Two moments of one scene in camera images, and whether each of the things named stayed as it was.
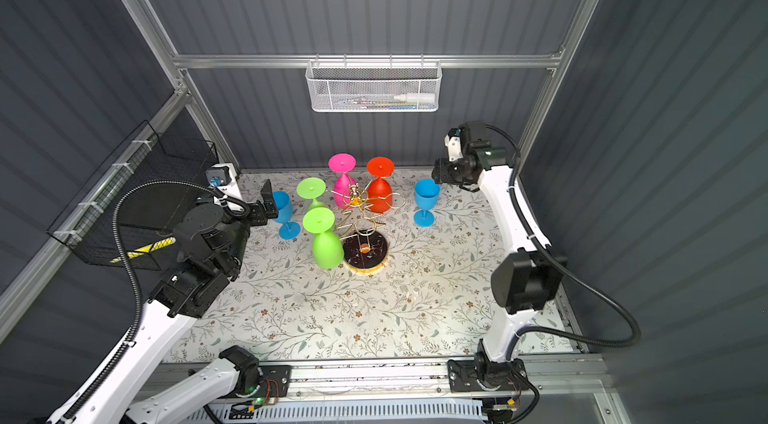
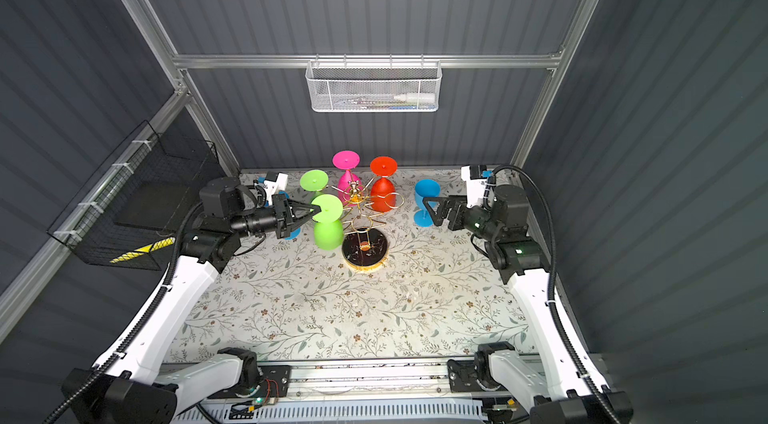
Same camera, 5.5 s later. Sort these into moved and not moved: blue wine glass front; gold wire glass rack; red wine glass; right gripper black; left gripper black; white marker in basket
Moved: left gripper black; right gripper black
Not moved: gold wire glass rack; red wine glass; blue wine glass front; white marker in basket
